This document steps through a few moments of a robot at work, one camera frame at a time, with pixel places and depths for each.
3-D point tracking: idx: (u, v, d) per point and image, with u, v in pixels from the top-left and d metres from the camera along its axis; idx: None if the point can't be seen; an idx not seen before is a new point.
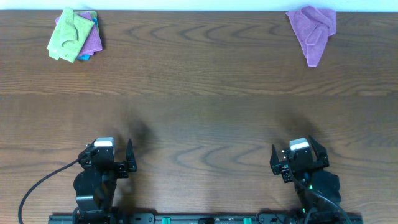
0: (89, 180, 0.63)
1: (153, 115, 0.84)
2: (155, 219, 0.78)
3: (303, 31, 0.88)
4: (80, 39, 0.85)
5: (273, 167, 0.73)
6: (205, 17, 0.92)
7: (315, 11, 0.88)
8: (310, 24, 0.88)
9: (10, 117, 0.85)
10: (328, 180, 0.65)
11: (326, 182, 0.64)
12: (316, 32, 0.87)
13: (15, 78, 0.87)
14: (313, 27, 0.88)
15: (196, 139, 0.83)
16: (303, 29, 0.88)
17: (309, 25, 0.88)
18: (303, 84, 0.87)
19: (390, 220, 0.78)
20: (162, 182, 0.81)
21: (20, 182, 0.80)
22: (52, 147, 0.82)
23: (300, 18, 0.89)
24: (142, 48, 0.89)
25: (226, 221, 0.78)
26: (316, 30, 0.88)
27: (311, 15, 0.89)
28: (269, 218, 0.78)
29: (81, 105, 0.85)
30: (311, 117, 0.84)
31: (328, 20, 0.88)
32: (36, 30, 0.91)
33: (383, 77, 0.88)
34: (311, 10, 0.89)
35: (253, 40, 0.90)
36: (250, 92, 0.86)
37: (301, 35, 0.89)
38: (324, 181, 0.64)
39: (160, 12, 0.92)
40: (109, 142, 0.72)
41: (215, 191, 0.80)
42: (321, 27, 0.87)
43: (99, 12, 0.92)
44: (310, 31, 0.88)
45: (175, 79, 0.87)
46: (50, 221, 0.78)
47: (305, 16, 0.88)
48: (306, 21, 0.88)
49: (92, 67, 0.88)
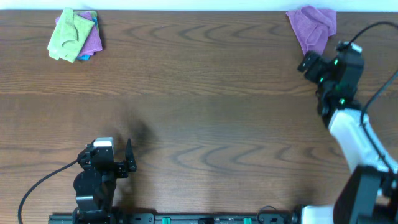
0: (89, 180, 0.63)
1: (153, 115, 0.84)
2: (155, 219, 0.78)
3: (304, 32, 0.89)
4: (80, 40, 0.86)
5: (310, 60, 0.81)
6: (205, 17, 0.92)
7: (316, 10, 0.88)
8: (310, 24, 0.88)
9: (10, 117, 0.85)
10: (354, 53, 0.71)
11: (352, 53, 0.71)
12: (316, 32, 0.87)
13: (15, 78, 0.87)
14: (313, 27, 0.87)
15: (196, 139, 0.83)
16: (302, 30, 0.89)
17: (309, 25, 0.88)
18: (303, 84, 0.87)
19: None
20: (162, 182, 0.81)
21: (20, 182, 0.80)
22: (52, 147, 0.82)
23: (300, 18, 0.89)
24: (142, 48, 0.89)
25: (226, 221, 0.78)
26: (316, 29, 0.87)
27: (311, 15, 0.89)
28: (269, 218, 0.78)
29: (81, 105, 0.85)
30: (311, 117, 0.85)
31: (329, 20, 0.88)
32: (36, 30, 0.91)
33: (383, 78, 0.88)
34: (311, 10, 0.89)
35: (253, 40, 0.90)
36: (250, 91, 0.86)
37: (301, 35, 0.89)
38: (350, 53, 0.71)
39: (160, 12, 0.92)
40: (109, 142, 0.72)
41: (215, 191, 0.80)
42: (321, 27, 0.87)
43: (99, 12, 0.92)
44: (310, 31, 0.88)
45: (175, 79, 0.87)
46: (50, 220, 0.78)
47: (305, 16, 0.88)
48: (306, 21, 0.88)
49: (92, 67, 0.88)
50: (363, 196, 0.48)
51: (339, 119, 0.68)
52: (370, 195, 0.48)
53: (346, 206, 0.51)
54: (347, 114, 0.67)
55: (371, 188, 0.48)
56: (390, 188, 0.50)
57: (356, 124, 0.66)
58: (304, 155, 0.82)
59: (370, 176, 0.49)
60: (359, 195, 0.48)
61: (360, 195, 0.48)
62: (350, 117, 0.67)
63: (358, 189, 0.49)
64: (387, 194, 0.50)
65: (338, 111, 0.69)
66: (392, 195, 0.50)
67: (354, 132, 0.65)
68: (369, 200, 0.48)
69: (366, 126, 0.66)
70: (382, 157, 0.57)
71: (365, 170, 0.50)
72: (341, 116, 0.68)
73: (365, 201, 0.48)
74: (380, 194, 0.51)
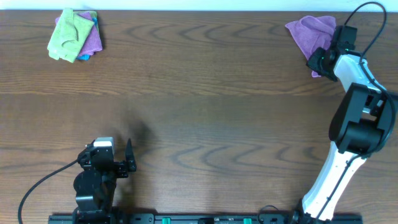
0: (89, 180, 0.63)
1: (153, 115, 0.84)
2: (155, 219, 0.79)
3: (306, 43, 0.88)
4: (80, 40, 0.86)
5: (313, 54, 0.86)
6: (206, 17, 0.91)
7: (315, 20, 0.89)
8: (312, 34, 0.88)
9: (9, 117, 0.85)
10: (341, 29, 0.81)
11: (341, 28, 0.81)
12: (318, 42, 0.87)
13: (15, 78, 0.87)
14: (315, 37, 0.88)
15: (196, 139, 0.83)
16: (305, 41, 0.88)
17: (311, 35, 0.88)
18: (303, 84, 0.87)
19: (390, 220, 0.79)
20: (162, 182, 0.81)
21: (20, 182, 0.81)
22: (52, 147, 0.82)
23: (301, 30, 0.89)
24: (142, 48, 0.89)
25: (226, 221, 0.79)
26: (319, 38, 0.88)
27: (312, 25, 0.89)
28: (269, 218, 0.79)
29: (81, 105, 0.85)
30: (311, 117, 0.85)
31: (330, 29, 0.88)
32: (36, 30, 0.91)
33: (383, 78, 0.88)
34: (311, 20, 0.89)
35: (254, 40, 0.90)
36: (250, 91, 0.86)
37: (305, 46, 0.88)
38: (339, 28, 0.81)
39: (159, 12, 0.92)
40: (109, 142, 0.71)
41: (215, 191, 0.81)
42: (323, 35, 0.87)
43: (99, 12, 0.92)
44: (313, 41, 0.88)
45: (175, 79, 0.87)
46: (50, 220, 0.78)
47: (305, 27, 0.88)
48: (308, 32, 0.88)
49: (92, 67, 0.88)
50: (354, 107, 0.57)
51: (342, 61, 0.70)
52: (359, 106, 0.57)
53: (339, 119, 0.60)
54: (349, 57, 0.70)
55: (361, 100, 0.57)
56: (375, 107, 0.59)
57: (355, 62, 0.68)
58: (304, 155, 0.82)
59: (361, 91, 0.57)
60: (350, 108, 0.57)
61: (351, 108, 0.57)
62: (352, 59, 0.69)
63: (351, 102, 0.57)
64: (374, 112, 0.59)
65: (342, 55, 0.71)
66: (377, 112, 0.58)
67: (351, 63, 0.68)
68: (356, 112, 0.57)
69: (365, 65, 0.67)
70: (372, 81, 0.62)
71: (357, 86, 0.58)
72: (345, 60, 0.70)
73: (354, 113, 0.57)
74: (368, 112, 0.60)
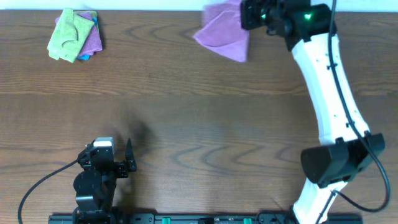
0: (89, 180, 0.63)
1: (153, 115, 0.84)
2: (155, 219, 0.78)
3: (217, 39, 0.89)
4: (80, 40, 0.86)
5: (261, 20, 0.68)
6: (205, 17, 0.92)
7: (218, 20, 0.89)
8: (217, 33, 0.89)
9: (10, 117, 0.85)
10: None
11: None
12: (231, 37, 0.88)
13: (15, 78, 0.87)
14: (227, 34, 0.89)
15: (196, 139, 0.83)
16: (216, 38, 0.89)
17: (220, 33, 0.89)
18: (303, 84, 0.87)
19: (390, 221, 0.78)
20: (162, 182, 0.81)
21: (20, 182, 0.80)
22: (52, 147, 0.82)
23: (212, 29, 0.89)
24: (142, 47, 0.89)
25: (226, 221, 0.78)
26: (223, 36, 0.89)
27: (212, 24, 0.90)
28: (270, 218, 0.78)
29: (81, 105, 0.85)
30: (311, 117, 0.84)
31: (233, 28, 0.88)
32: (37, 30, 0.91)
33: (384, 78, 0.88)
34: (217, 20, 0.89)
35: (253, 41, 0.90)
36: (250, 91, 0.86)
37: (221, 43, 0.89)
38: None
39: (160, 12, 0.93)
40: (109, 142, 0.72)
41: (215, 191, 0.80)
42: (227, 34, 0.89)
43: (99, 12, 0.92)
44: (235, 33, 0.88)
45: (175, 79, 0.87)
46: (50, 221, 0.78)
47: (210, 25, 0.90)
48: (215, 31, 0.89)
49: (92, 67, 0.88)
50: (333, 171, 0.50)
51: (309, 58, 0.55)
52: (338, 168, 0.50)
53: (314, 170, 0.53)
54: (316, 51, 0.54)
55: (340, 165, 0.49)
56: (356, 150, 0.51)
57: (325, 64, 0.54)
58: None
59: (340, 159, 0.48)
60: (328, 170, 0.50)
61: (330, 172, 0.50)
62: (321, 56, 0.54)
63: (329, 167, 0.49)
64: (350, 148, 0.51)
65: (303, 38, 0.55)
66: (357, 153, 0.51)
67: (319, 74, 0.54)
68: (336, 172, 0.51)
69: (336, 66, 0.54)
70: (351, 123, 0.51)
71: (336, 154, 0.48)
72: (313, 54, 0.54)
73: (333, 173, 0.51)
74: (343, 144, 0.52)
